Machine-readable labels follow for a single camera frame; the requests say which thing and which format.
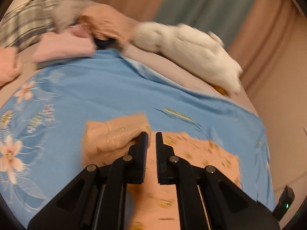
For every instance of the blue floral bed sheet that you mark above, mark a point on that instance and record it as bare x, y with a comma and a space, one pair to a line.
47, 113

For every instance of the pink curtain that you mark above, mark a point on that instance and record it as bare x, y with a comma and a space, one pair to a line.
260, 42

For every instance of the grey-blue curtain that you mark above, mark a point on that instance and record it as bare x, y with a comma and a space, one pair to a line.
222, 17

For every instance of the peach crumpled garment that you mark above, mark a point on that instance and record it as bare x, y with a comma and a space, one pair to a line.
105, 22

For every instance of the dark navy garment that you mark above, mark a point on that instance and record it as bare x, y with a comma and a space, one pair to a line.
104, 44

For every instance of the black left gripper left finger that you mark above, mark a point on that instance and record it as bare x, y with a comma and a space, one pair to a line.
136, 167

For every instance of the peach cartoon print garment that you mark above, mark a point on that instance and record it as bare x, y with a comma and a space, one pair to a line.
156, 205

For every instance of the white fluffy plush blanket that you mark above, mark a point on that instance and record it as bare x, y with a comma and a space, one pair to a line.
202, 54

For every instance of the plaid grey white fabric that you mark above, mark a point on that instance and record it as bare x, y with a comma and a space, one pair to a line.
24, 26

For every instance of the salmon pink folded towel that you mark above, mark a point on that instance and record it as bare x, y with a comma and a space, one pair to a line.
10, 65

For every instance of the pink folded knit garment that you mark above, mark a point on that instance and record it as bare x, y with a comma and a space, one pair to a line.
74, 42

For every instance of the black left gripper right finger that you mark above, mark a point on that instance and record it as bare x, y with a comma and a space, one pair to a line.
164, 152

